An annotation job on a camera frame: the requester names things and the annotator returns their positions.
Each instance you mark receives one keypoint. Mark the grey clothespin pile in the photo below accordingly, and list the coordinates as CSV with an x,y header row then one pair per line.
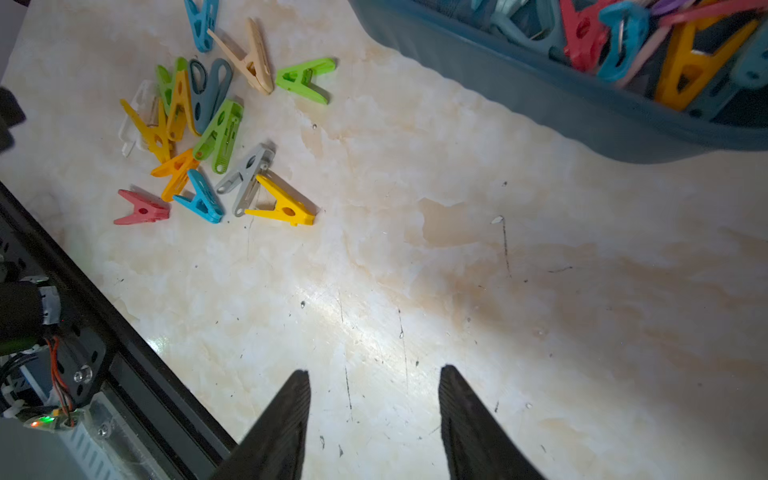
x,y
256,162

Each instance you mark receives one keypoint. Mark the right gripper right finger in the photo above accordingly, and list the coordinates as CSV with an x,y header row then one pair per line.
x,y
475,444

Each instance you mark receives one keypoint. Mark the yellow clothespin pile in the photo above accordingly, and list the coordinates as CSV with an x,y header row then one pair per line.
x,y
286,209
157,139

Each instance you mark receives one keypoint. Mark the light blue clothespin front left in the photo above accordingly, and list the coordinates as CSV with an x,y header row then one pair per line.
x,y
203,202

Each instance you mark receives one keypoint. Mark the teal plastic storage box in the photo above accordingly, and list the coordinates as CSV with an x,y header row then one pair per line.
x,y
449,38

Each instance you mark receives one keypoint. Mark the slate blue clothespin left pile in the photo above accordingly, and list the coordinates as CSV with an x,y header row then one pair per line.
x,y
208,90

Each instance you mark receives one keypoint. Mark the beige clothespin left pile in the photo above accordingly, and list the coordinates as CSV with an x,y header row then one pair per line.
x,y
254,64

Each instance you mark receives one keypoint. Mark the orange clothespin front left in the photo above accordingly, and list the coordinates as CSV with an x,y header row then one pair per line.
x,y
177,170

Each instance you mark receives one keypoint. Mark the green clothespin pile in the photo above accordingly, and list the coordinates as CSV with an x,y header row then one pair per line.
x,y
165,83
218,140
297,79

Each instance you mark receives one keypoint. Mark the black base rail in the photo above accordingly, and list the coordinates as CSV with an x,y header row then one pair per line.
x,y
100,352

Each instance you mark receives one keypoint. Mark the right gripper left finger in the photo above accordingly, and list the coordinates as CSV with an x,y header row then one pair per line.
x,y
274,448

